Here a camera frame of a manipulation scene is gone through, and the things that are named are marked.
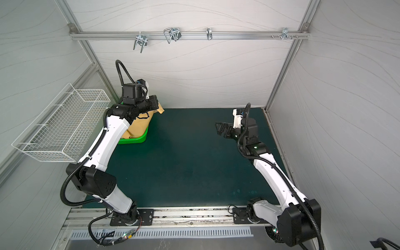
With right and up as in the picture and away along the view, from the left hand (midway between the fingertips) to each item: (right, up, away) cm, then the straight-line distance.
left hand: (161, 97), depth 79 cm
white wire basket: (-42, -17, -11) cm, 46 cm away
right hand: (+33, -12, -1) cm, 35 cm away
